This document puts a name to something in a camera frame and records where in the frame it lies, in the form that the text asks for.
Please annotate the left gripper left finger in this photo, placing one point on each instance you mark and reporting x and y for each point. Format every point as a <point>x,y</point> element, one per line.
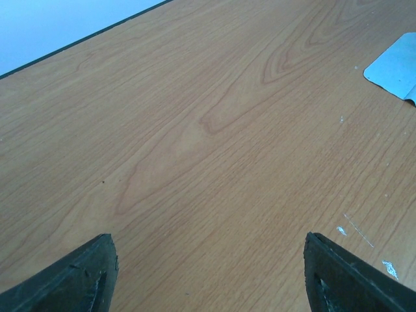
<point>82,280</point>

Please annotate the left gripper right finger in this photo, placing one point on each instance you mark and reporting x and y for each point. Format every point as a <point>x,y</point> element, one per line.
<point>337,280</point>

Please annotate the light blue cleaning cloth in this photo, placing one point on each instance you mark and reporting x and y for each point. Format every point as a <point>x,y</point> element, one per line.
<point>394,69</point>

